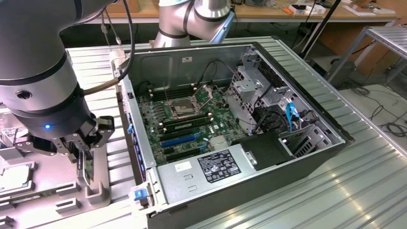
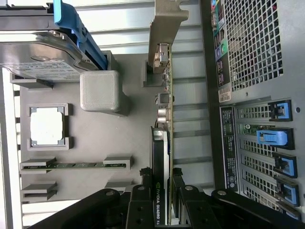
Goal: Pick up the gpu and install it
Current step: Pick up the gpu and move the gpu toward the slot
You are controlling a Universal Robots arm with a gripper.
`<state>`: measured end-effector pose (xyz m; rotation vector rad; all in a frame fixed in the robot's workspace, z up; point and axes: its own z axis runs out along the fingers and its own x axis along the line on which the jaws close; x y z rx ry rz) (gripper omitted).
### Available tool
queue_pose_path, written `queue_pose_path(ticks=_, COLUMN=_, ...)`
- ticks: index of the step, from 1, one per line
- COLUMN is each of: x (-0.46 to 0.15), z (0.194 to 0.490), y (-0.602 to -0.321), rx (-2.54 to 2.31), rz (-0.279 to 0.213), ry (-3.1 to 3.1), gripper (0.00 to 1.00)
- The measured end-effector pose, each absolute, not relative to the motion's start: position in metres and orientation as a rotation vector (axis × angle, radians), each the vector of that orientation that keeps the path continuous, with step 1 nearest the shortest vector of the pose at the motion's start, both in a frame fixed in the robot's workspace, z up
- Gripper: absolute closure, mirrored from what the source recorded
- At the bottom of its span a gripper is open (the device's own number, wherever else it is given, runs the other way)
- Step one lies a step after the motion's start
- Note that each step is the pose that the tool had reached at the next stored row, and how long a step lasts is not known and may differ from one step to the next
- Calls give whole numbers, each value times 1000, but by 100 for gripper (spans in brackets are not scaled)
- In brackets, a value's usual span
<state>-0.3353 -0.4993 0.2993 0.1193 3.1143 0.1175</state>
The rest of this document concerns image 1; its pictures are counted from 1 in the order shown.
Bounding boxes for black wire bundle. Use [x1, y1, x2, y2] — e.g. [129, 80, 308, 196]
[249, 106, 292, 136]

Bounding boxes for silver power supply unit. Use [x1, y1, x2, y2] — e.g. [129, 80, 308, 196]
[154, 143, 257, 206]

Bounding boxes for flat white box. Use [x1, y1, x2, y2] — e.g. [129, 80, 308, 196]
[341, 2, 377, 17]

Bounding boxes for black long expansion slot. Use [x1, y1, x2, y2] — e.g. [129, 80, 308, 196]
[164, 149, 204, 162]
[158, 133, 195, 142]

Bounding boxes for small white box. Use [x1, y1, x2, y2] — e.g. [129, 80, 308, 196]
[303, 5, 328, 15]

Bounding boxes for thin red wire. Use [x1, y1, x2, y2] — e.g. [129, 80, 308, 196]
[301, 110, 320, 125]

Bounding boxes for aluminium frame table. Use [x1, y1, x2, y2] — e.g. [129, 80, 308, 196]
[325, 25, 407, 84]

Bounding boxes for thin locking lever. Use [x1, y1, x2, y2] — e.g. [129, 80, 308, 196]
[161, 82, 169, 106]

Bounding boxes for black floor cables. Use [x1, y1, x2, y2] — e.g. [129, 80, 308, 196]
[369, 95, 407, 138]

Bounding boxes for blue flat wire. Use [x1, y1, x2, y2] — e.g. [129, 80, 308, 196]
[284, 102, 299, 133]

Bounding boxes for silver slatted disk bay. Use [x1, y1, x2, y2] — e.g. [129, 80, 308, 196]
[277, 124, 333, 159]

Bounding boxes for grey plastic parts rack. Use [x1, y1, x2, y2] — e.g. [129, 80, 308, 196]
[0, 104, 112, 229]

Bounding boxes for black plastic air duct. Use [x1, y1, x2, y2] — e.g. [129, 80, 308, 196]
[231, 132, 296, 172]

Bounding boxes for green loose RAM stick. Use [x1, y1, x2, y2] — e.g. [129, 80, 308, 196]
[0, 188, 57, 206]

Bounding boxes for silver hard disk drive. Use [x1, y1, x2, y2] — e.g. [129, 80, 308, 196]
[0, 104, 30, 153]

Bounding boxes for silver metal drive cage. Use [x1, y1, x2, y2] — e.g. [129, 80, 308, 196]
[228, 64, 288, 120]

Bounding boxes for blue case latch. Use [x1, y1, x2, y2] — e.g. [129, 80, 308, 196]
[132, 189, 148, 201]

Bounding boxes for CPU socket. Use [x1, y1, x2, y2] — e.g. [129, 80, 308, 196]
[168, 95, 201, 120]

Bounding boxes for silver CPU chip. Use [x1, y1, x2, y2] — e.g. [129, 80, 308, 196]
[0, 166, 32, 191]

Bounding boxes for metal socket cover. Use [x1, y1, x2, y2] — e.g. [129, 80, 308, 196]
[189, 84, 217, 105]

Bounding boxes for installed RAM stick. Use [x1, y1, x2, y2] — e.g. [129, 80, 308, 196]
[164, 118, 213, 133]

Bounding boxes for green motherboard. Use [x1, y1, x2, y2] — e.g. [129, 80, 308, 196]
[136, 84, 247, 165]

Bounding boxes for grey cable with plug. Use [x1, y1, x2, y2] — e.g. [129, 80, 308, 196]
[100, 0, 124, 46]

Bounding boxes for black low-profile graphics card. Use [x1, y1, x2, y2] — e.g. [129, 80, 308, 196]
[76, 149, 97, 191]

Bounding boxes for orange white box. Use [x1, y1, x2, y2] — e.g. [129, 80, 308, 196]
[281, 6, 305, 16]

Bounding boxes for black tripod pole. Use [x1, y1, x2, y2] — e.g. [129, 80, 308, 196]
[300, 0, 343, 58]

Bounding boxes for black open PC case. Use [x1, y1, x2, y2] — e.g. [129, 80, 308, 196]
[109, 42, 356, 229]

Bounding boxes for blue card retainer strip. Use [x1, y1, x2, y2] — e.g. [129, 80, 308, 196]
[124, 112, 146, 175]

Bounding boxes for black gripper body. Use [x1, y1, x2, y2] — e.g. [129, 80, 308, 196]
[12, 104, 97, 141]

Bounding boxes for silver chipset heatsink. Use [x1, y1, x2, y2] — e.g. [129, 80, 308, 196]
[208, 135, 231, 147]

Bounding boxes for black looped wire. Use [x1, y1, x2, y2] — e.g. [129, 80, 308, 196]
[201, 59, 237, 87]

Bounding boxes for wooden desk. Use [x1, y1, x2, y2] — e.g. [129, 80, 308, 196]
[76, 0, 403, 27]

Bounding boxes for black floor box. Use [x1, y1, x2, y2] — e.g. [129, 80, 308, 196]
[309, 56, 356, 89]

